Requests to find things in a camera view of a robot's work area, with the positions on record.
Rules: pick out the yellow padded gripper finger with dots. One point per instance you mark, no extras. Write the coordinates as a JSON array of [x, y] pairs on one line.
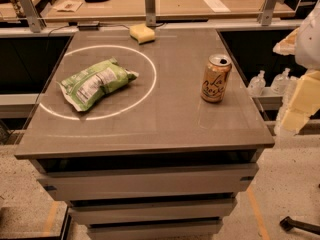
[[304, 103], [287, 45]]

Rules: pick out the yellow sponge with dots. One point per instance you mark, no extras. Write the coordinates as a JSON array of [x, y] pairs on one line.
[[141, 33]]

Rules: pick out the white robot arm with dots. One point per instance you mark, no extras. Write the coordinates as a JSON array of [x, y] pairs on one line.
[[307, 54]]

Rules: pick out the green jalapeno chip bag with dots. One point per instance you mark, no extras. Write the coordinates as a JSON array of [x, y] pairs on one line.
[[83, 89]]

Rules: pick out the clear sanitizer bottle right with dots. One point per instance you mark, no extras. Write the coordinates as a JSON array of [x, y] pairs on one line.
[[280, 82]]

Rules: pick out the clear sanitizer bottle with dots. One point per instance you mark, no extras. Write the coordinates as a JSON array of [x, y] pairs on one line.
[[257, 84], [280, 82]]

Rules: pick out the clear sanitizer bottle left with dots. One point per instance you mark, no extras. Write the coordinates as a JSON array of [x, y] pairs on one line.
[[257, 84]]

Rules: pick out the orange La Croix can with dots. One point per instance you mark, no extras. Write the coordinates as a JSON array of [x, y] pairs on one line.
[[215, 79]]

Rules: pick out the white card on desk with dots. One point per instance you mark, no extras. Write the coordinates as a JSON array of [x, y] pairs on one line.
[[217, 6]]

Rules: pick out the black chair leg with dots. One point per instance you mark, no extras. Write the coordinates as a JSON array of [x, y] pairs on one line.
[[288, 223]]

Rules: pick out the grey drawer cabinet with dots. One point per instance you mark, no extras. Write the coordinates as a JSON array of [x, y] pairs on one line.
[[143, 197]]

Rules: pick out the paper sheet on desk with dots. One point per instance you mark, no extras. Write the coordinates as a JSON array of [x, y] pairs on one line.
[[68, 6]]

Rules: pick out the metal bracket right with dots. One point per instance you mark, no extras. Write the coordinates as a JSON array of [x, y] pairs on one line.
[[266, 12]]

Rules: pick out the metal bracket left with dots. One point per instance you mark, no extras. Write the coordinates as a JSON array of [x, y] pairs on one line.
[[35, 22]]

